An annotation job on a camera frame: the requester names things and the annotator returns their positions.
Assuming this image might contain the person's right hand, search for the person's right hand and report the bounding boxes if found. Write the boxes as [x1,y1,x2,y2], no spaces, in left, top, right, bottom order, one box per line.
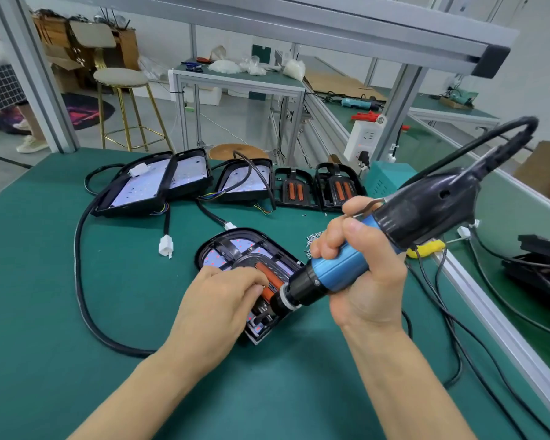
[310,197,409,336]

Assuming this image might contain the person's left hand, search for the person's left hand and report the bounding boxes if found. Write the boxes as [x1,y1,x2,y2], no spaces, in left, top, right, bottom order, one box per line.
[165,265,271,367]

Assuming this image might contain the heap of small silver screws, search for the heap of small silver screws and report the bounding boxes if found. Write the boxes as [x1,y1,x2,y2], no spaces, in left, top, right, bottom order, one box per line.
[302,232,324,257]

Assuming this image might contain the black cover orange strips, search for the black cover orange strips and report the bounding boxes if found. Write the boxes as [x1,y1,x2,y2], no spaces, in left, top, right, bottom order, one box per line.
[313,160,365,213]
[252,252,302,303]
[273,167,322,211]

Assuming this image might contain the blue black electric screwdriver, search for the blue black electric screwdriver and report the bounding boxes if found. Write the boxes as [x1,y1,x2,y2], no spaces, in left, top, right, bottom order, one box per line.
[270,119,539,317]

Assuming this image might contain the stack of unassembled lamp housings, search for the stack of unassembled lamp housings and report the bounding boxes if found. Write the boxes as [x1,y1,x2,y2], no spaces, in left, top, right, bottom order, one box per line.
[84,148,276,259]

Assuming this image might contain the person's right forearm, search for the person's right forearm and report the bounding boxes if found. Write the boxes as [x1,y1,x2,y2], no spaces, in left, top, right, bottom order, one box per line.
[343,320,478,440]

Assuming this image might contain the person's left forearm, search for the person's left forearm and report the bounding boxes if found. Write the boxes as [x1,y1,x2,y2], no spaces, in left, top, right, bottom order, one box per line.
[68,348,212,440]

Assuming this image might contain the yellow plug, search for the yellow plug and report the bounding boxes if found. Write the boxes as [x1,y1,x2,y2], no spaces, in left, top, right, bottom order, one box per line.
[408,239,447,259]

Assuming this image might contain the teal power supply box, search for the teal power supply box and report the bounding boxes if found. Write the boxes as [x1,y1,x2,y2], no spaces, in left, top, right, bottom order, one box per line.
[367,162,418,198]

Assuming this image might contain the white power strip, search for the white power strip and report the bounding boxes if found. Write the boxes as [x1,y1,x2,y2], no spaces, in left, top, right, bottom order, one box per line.
[343,114,386,166]

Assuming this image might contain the round brown wooden stool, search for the round brown wooden stool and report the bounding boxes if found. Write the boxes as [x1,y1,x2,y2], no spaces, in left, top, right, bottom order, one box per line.
[209,144,271,163]

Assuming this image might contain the teal hand tool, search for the teal hand tool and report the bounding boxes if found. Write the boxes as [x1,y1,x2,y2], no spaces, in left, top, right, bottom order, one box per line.
[339,97,381,112]

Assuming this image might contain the green workbench white legs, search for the green workbench white legs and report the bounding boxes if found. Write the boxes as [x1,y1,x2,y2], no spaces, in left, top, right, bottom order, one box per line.
[412,91,501,134]

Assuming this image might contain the brown cardboard box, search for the brown cardboard box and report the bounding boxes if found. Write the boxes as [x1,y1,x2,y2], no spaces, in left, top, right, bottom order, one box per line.
[515,140,550,202]

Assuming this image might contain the white crumpled bag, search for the white crumpled bag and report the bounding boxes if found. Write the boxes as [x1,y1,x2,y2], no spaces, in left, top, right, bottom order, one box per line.
[283,59,306,83]

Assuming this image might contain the small green workbench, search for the small green workbench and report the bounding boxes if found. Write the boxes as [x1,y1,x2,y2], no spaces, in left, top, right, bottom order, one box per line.
[167,64,308,161]

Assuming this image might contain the colourful round rug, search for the colourful round rug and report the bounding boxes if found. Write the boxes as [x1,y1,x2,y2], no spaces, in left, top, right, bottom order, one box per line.
[0,92,116,132]

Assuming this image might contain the round beige stool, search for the round beige stool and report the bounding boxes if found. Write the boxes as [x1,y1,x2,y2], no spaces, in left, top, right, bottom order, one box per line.
[93,67,175,152]

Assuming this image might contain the open brown cardboard carton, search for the open brown cardboard carton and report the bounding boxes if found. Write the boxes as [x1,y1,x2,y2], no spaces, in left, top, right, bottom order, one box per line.
[46,45,88,92]

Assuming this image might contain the brown wooden cabinet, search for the brown wooden cabinet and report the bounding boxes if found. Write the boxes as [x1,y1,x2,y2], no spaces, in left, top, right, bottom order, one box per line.
[32,13,141,74]

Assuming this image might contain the black checked cloth table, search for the black checked cloth table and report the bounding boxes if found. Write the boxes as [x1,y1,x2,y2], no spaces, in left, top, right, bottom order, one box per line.
[0,64,27,120]

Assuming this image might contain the aluminium shelf frame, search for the aluminium shelf frame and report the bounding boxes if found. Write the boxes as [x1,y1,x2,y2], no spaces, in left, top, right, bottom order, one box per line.
[0,0,519,161]

